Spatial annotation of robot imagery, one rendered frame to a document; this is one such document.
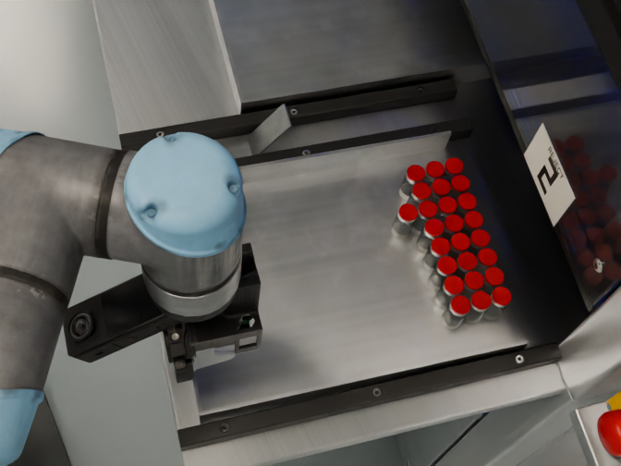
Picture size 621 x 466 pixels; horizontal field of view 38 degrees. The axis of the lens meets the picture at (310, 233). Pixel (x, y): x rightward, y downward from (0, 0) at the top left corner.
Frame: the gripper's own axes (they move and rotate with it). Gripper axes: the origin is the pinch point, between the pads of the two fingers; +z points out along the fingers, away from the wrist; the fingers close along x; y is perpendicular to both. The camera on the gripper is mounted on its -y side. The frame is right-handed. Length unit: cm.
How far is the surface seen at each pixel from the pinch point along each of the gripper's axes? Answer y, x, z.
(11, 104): -23, 98, 92
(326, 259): 17.9, 8.6, 3.4
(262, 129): 14.5, 24.7, 1.2
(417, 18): 38, 38, 3
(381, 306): 22.2, 2.1, 3.4
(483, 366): 30.2, -7.2, 1.6
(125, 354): -8, 34, 92
